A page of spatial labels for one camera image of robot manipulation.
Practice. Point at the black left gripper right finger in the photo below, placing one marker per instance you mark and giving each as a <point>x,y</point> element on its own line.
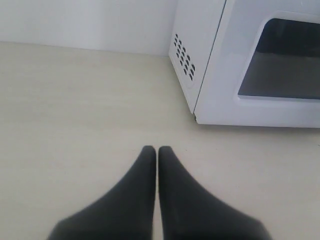
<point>190,212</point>

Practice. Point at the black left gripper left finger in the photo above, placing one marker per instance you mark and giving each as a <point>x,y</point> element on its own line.
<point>125,212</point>

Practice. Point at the white microwave door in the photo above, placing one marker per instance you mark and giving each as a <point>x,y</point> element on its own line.
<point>264,66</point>

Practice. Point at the white Midea microwave oven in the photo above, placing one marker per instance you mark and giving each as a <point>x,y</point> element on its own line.
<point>194,31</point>

